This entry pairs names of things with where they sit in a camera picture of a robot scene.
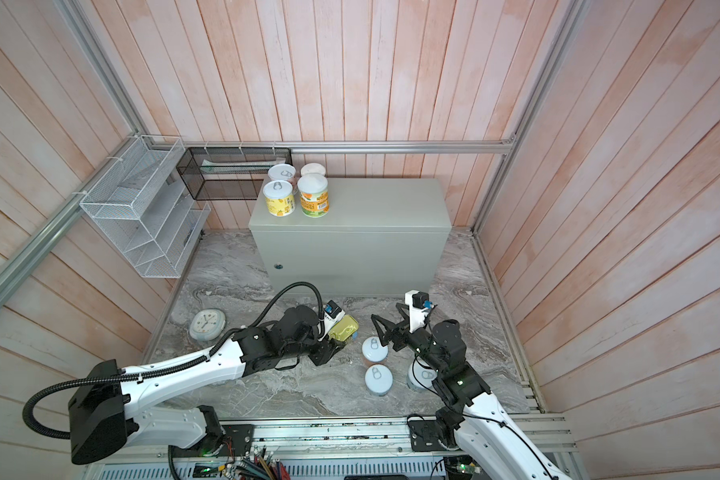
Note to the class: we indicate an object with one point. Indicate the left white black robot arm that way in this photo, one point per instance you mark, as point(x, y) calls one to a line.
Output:
point(105, 418)

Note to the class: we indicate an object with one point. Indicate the yellow label white-lid can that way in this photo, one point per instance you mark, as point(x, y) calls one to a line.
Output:
point(279, 198)

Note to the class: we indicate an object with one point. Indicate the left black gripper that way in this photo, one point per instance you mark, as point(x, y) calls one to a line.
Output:
point(326, 350)

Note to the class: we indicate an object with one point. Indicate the yellow can plain lid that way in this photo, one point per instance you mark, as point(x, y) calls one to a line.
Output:
point(313, 168)

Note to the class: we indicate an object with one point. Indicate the yellow oval sardine tin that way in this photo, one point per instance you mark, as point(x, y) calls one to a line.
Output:
point(344, 329)

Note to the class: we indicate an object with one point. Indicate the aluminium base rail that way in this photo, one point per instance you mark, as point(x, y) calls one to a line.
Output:
point(340, 448)

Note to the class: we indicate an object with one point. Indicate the brown label pull-tab can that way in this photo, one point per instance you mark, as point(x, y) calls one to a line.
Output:
point(373, 351)

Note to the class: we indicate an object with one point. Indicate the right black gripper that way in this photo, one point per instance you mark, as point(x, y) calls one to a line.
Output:
point(387, 338)

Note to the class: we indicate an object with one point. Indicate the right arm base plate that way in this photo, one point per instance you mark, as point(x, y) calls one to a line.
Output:
point(425, 436)

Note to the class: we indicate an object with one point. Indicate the pink label white can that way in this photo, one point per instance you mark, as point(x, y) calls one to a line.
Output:
point(283, 172)

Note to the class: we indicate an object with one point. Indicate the grey metal cabinet box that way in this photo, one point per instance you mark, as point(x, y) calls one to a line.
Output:
point(381, 237)

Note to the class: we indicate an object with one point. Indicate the teal label pull-tab can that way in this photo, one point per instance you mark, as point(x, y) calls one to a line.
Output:
point(420, 376)

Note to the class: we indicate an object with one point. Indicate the white wire mesh shelf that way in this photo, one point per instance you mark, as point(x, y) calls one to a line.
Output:
point(145, 209)

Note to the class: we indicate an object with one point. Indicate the black mesh wall basket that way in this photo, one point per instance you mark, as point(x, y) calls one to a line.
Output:
point(228, 173)

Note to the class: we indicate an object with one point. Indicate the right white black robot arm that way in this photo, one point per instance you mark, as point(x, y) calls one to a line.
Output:
point(472, 418)

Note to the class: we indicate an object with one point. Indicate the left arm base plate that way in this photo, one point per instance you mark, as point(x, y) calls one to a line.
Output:
point(234, 441)

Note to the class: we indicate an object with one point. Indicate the blue label pull-tab can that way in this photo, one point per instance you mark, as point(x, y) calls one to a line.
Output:
point(378, 379)

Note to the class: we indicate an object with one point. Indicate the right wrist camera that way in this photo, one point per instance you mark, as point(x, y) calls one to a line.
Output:
point(419, 307)

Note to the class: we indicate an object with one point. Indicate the orange can plain lid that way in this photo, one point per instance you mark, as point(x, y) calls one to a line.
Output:
point(314, 198)

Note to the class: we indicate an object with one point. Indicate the small white round clock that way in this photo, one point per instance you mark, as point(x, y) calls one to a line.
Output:
point(207, 325)

